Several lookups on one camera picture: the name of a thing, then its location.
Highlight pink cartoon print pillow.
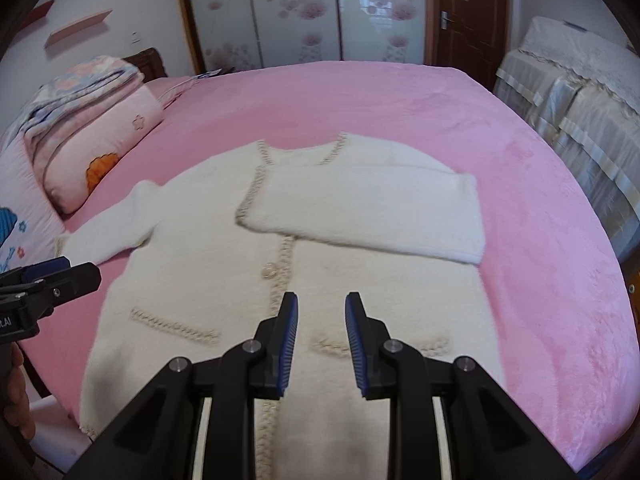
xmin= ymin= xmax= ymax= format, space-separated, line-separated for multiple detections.
xmin=0 ymin=125 xmax=68 ymax=276

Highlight brown wooden door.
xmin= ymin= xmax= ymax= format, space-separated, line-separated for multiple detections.
xmin=432 ymin=0 xmax=511 ymax=93

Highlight pink fleece bed blanket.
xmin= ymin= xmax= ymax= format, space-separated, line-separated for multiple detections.
xmin=22 ymin=60 xmax=640 ymax=473

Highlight red wall shelf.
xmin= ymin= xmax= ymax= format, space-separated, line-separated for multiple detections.
xmin=17 ymin=0 xmax=55 ymax=28

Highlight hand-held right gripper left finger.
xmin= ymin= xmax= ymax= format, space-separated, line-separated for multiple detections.
xmin=62 ymin=291 xmax=300 ymax=480

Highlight folded floral quilt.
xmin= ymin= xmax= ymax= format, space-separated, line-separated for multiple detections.
xmin=7 ymin=55 xmax=146 ymax=161

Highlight person's left hand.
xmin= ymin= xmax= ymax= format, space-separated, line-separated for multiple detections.
xmin=0 ymin=346 xmax=37 ymax=443

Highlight printed paper bundle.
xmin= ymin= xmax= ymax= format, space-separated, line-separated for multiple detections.
xmin=192 ymin=67 xmax=236 ymax=81

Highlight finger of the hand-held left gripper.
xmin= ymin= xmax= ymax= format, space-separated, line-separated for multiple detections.
xmin=20 ymin=262 xmax=102 ymax=321
xmin=0 ymin=256 xmax=72 ymax=291

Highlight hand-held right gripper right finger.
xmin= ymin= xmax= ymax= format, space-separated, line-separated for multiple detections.
xmin=344 ymin=291 xmax=576 ymax=480

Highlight floral sliding door wardrobe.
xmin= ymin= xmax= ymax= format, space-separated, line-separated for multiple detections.
xmin=172 ymin=0 xmax=441 ymax=73

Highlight pink flower pillow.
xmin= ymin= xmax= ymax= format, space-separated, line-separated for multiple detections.
xmin=32 ymin=80 xmax=165 ymax=213

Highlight dark wooden headboard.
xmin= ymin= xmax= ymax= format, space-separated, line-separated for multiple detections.
xmin=122 ymin=47 xmax=168 ymax=81

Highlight pink wall shelf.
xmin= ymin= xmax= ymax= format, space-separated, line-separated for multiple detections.
xmin=45 ymin=9 xmax=113 ymax=48

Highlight white knit cardigan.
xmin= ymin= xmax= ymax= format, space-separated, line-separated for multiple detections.
xmin=54 ymin=131 xmax=506 ymax=480

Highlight white lace covered furniture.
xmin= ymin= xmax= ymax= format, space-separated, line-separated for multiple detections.
xmin=492 ymin=16 xmax=640 ymax=261

